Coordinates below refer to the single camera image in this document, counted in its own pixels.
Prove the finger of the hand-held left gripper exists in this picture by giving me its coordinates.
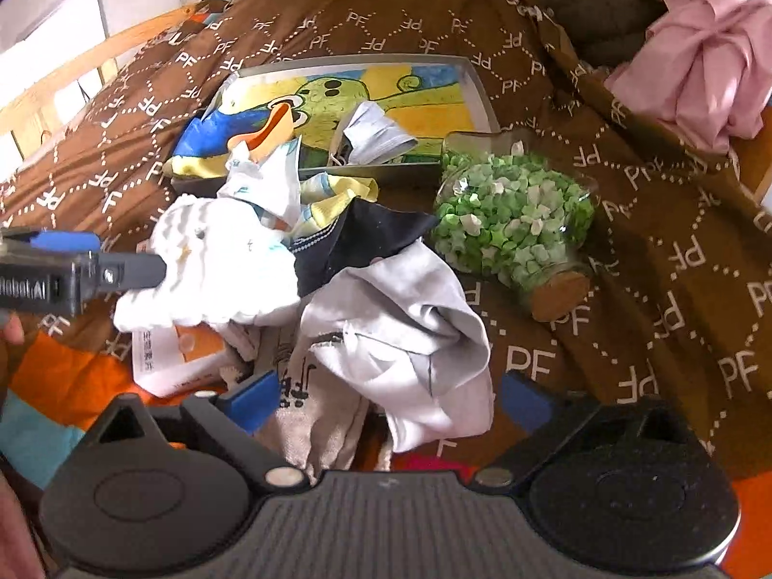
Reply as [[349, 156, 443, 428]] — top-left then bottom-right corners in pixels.
[[90, 251, 168, 294], [0, 226, 101, 254]]

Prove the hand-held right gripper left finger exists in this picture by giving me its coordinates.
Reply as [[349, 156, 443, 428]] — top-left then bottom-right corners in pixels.
[[84, 369, 310, 493]]

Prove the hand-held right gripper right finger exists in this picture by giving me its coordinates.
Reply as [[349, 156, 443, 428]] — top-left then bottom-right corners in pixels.
[[470, 370, 708, 491]]

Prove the beige canvas bag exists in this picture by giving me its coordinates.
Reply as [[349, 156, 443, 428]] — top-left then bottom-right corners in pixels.
[[258, 324, 394, 484]]

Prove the white muslin cloth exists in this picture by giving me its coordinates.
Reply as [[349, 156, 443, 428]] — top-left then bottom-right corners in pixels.
[[113, 195, 303, 334]]

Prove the white grey garment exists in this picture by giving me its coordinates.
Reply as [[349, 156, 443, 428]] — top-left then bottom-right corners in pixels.
[[300, 240, 496, 455]]

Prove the white cloth with teal print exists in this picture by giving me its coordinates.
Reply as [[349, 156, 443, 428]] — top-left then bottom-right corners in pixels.
[[216, 138, 303, 231]]

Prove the dark navy cloth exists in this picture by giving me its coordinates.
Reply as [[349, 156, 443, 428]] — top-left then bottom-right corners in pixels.
[[288, 195, 440, 298]]

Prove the striped towel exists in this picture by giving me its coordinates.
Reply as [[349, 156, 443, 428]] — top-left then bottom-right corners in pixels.
[[298, 172, 382, 243]]

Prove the grey tray with cartoon drawing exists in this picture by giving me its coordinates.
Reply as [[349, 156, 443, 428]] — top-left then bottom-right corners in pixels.
[[169, 54, 503, 195]]

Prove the person's left forearm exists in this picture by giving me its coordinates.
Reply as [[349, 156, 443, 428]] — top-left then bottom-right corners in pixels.
[[0, 467, 47, 579]]

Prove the white packet with orange label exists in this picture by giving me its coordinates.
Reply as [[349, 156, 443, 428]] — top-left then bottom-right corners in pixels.
[[131, 318, 243, 400]]

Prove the orange and teal quilt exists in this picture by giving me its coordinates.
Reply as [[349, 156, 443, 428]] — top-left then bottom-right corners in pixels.
[[0, 312, 772, 579]]

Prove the glass jar of green stars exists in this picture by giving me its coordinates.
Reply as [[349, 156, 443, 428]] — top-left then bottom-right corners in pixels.
[[433, 131, 599, 324]]

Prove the brown printed blanket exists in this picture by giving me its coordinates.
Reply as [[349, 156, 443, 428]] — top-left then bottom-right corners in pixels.
[[0, 0, 772, 479]]

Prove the window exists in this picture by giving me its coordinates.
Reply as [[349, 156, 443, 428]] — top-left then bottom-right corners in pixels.
[[0, 0, 110, 171]]

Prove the small white grey cloth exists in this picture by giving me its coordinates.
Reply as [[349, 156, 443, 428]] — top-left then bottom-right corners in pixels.
[[327, 101, 419, 167]]

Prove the pink cloth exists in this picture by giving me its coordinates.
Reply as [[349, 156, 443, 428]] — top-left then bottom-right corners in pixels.
[[605, 0, 772, 156]]

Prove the dark olive jacket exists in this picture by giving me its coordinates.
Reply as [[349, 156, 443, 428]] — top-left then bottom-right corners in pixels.
[[541, 0, 694, 69]]

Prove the wooden bed rail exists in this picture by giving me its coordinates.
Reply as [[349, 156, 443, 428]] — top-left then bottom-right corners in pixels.
[[0, 5, 207, 153]]

